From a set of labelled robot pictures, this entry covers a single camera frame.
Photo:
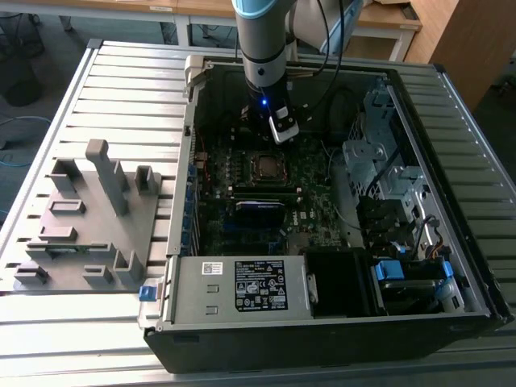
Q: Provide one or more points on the green RAM stick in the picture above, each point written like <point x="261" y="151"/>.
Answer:
<point x="66" y="250"/>

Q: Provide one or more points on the silver metal disk bay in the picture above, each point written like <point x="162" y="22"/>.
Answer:
<point x="359" y="153"/>

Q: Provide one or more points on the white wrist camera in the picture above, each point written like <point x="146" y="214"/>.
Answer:
<point x="284" y="129"/>

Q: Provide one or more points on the wooden cabinet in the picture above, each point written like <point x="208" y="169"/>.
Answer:
<point x="475" y="40"/>

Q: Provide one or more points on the black plastic holder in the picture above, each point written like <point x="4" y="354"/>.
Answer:
<point x="379" y="217"/>

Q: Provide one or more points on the black office chair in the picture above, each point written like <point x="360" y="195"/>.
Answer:
<point x="18" y="80"/>

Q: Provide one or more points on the black plastic shroud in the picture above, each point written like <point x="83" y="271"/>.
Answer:
<point x="334" y="282"/>

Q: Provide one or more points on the hard disk in blue carrier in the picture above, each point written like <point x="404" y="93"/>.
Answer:
<point x="389" y="271"/>

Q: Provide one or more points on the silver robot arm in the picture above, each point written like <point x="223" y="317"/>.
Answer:
<point x="262" y="48"/>

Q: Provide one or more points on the silver CPU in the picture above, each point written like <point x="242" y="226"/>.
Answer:
<point x="269" y="164"/>

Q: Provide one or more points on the green motherboard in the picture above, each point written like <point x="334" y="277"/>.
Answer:
<point x="318" y="201"/>

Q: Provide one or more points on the black RAM slot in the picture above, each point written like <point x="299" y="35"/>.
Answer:
<point x="262" y="189"/>
<point x="264" y="198"/>

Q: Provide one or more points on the grey power supply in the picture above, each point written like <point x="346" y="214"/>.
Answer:
<point x="189" y="290"/>

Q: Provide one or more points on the grey parts rack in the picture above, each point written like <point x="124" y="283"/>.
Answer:
<point x="101" y="242"/>

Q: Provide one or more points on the wooden desk white frame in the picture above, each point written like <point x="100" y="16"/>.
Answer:
<point x="80" y="4"/>
<point x="387" y="22"/>

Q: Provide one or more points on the black PC case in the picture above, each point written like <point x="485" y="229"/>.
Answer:
<point x="282" y="350"/>

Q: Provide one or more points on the black graphics card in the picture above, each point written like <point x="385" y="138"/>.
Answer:
<point x="258" y="213"/>

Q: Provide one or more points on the blue case latch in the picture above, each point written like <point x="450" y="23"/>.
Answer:
<point x="147" y="293"/>

